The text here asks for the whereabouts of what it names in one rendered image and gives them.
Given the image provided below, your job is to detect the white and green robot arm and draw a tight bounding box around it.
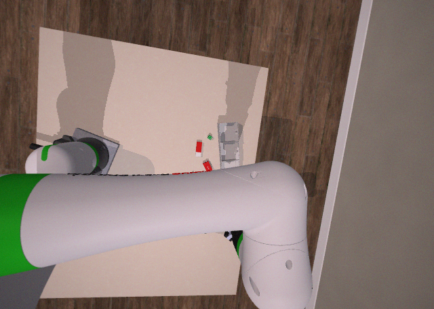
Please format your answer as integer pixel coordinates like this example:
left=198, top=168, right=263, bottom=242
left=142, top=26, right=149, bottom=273
left=0, top=135, right=313, bottom=309

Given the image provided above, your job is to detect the red and white eraser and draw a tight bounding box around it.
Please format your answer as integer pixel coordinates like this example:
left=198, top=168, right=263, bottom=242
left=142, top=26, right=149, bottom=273
left=195, top=142, right=202, bottom=157

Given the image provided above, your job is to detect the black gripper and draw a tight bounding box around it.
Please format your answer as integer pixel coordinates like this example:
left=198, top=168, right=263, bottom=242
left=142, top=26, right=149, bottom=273
left=224, top=231, right=233, bottom=241

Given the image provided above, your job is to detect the grey rack of three labelled bins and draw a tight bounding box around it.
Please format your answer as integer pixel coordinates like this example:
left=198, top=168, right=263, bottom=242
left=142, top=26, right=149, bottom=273
left=217, top=122, right=240, bottom=169

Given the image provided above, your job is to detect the red 9v battery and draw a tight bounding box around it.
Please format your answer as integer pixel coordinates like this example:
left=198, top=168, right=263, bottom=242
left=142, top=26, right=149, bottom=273
left=203, top=161, right=212, bottom=171

